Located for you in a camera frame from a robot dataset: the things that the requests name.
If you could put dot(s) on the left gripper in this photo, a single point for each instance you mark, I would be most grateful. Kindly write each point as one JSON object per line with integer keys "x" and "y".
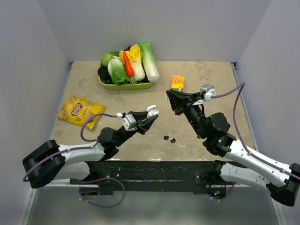
{"x": 142, "y": 125}

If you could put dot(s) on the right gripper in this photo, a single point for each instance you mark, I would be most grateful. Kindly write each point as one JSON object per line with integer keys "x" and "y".
{"x": 178, "y": 99}

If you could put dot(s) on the white earbud charging case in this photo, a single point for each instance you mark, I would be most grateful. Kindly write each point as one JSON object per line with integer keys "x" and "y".
{"x": 152, "y": 111}

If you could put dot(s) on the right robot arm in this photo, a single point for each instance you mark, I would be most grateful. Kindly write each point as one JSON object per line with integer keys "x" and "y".
{"x": 281, "y": 181}

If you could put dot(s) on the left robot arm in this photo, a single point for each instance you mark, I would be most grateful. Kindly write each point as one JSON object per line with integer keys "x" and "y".
{"x": 52, "y": 161}

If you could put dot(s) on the orange juice box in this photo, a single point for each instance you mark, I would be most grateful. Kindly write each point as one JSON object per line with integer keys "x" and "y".
{"x": 178, "y": 83}

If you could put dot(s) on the green plastic tray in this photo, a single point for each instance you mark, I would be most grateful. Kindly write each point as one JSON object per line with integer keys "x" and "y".
{"x": 138, "y": 86}

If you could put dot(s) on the napa cabbage right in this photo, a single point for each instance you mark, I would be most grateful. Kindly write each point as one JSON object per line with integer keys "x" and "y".
{"x": 149, "y": 62}

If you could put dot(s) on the orange carrot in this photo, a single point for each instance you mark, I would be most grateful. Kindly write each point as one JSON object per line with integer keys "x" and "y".
{"x": 128, "y": 68}

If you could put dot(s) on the green white bok choy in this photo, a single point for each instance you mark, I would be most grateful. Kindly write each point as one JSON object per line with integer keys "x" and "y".
{"x": 117, "y": 72}

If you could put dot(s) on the yellow leaf cabbage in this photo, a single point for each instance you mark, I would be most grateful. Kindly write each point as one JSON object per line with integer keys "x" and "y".
{"x": 135, "y": 59}

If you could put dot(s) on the black toy vegetable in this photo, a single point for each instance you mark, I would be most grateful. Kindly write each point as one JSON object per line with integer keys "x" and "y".
{"x": 103, "y": 73}

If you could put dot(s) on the yellow chips bag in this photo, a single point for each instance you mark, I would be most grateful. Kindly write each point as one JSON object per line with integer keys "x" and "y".
{"x": 77, "y": 110}

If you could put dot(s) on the round green vegetable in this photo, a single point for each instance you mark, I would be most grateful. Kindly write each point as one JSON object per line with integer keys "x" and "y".
{"x": 106, "y": 58}

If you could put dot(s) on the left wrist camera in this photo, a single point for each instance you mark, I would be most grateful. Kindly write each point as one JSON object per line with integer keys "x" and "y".
{"x": 129, "y": 122}

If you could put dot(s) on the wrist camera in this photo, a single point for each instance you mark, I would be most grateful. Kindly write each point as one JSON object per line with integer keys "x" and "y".
{"x": 129, "y": 122}
{"x": 206, "y": 92}

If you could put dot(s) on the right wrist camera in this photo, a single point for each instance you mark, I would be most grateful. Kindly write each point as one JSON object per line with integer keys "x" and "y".
{"x": 206, "y": 92}

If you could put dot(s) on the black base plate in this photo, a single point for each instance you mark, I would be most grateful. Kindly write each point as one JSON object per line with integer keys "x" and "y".
{"x": 197, "y": 177}

